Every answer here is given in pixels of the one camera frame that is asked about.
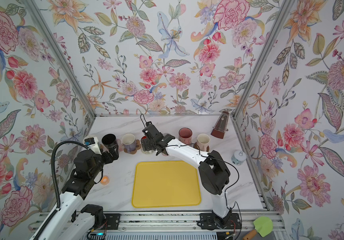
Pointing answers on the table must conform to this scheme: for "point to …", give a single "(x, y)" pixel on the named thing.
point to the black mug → (109, 140)
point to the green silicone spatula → (263, 226)
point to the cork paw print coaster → (138, 147)
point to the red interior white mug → (147, 152)
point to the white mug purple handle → (129, 142)
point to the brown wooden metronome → (221, 125)
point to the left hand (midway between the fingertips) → (113, 147)
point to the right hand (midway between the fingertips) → (149, 140)
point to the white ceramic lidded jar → (238, 157)
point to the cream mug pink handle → (203, 140)
